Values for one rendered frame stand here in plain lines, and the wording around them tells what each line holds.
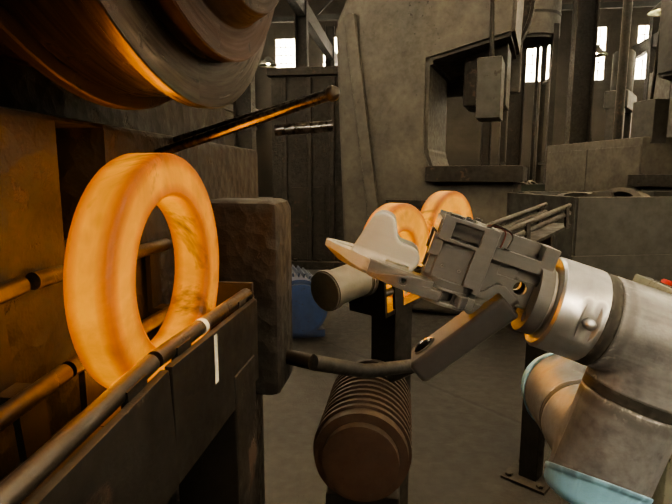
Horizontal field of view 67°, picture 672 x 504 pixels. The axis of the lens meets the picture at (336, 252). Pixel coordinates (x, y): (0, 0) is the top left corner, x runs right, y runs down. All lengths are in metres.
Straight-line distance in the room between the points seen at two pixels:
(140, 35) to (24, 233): 0.15
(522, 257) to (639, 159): 3.73
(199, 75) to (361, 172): 2.75
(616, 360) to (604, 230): 1.99
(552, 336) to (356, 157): 2.72
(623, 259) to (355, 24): 1.92
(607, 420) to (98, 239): 0.45
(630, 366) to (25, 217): 0.50
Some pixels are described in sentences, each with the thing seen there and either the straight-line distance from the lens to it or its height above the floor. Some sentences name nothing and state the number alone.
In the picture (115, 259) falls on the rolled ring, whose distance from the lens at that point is 0.34.
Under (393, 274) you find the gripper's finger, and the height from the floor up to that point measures 0.74.
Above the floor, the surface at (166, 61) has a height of 0.90.
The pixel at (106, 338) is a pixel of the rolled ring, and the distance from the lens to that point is 0.35.
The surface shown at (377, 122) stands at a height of 1.14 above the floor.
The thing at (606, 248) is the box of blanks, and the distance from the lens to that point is 2.51.
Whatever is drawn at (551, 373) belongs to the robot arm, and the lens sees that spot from 0.68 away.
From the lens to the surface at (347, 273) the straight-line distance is 0.74.
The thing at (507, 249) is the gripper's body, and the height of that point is 0.76.
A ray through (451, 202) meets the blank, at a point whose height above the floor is 0.78.
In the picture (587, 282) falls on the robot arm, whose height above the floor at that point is 0.73.
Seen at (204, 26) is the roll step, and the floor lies 0.93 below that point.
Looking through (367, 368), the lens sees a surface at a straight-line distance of 0.72.
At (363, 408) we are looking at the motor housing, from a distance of 0.69.
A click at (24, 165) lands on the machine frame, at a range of 0.40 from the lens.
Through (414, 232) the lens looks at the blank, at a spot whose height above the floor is 0.74.
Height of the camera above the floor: 0.83
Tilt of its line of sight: 8 degrees down
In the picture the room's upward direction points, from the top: straight up
